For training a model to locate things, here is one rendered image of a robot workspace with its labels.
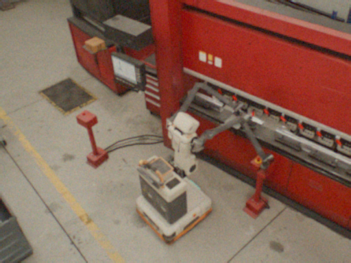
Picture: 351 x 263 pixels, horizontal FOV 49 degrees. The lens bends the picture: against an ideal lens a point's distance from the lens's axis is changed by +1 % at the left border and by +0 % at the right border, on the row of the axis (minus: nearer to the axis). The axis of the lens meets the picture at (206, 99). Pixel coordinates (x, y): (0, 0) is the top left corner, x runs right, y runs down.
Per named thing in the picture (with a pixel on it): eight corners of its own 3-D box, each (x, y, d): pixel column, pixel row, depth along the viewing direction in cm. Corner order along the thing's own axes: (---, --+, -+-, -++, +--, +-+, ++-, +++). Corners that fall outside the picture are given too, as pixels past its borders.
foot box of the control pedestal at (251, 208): (241, 209, 453) (242, 203, 446) (254, 196, 468) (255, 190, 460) (255, 219, 443) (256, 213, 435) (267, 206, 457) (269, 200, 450)
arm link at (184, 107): (196, 78, 405) (198, 79, 396) (206, 85, 409) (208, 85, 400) (174, 114, 404) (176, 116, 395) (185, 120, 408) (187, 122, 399)
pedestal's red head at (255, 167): (249, 169, 416) (250, 158, 405) (258, 161, 426) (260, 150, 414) (264, 179, 406) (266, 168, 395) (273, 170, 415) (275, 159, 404)
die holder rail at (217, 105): (188, 97, 481) (188, 91, 476) (190, 94, 485) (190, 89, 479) (220, 111, 459) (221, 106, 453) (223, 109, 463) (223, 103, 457)
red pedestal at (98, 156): (85, 162, 511) (71, 116, 459) (99, 151, 527) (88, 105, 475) (95, 169, 502) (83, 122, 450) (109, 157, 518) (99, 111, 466)
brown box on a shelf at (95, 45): (81, 46, 557) (79, 39, 549) (97, 40, 571) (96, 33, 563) (92, 55, 540) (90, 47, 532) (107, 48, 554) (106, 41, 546)
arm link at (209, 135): (240, 113, 388) (244, 114, 378) (245, 124, 391) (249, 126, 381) (201, 131, 379) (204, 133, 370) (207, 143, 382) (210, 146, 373)
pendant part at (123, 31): (113, 85, 463) (101, 22, 410) (127, 75, 479) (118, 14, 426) (144, 100, 440) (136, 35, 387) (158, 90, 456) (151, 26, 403)
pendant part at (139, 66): (114, 79, 449) (110, 53, 427) (122, 74, 457) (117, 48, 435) (142, 92, 429) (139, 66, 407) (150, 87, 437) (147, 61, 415)
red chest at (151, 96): (146, 115, 587) (139, 61, 525) (166, 98, 619) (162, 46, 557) (171, 128, 564) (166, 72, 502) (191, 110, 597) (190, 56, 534)
